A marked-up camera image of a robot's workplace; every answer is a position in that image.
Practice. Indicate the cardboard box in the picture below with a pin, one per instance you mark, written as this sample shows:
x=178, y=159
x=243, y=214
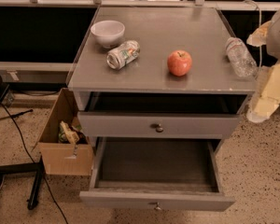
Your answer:
x=63, y=158

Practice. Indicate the crushed aluminium can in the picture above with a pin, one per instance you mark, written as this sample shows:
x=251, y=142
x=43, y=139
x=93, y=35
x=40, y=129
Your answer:
x=125, y=53

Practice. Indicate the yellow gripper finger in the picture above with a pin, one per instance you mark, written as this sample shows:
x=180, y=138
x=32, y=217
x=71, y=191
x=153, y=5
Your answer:
x=259, y=37
x=266, y=98

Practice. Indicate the grey top drawer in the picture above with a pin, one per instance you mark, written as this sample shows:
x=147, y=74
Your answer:
x=96, y=124

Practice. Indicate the red apple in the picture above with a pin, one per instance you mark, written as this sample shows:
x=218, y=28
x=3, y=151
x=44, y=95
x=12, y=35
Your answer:
x=179, y=63

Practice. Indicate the black floor stand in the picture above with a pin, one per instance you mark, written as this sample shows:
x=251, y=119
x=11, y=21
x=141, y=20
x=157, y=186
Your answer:
x=35, y=167

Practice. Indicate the grey drawer cabinet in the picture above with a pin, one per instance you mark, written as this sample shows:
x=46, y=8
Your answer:
x=145, y=86

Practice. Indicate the white ceramic bowl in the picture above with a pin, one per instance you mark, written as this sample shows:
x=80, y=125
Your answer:
x=108, y=34

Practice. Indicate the snack bags in box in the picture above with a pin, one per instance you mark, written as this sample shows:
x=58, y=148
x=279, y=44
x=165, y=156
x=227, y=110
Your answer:
x=70, y=134

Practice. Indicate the open grey middle drawer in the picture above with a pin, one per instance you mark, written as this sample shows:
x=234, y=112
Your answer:
x=156, y=174

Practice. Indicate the clear plastic water bottle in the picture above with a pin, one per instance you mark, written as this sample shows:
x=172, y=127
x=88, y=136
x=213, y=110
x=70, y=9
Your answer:
x=240, y=58

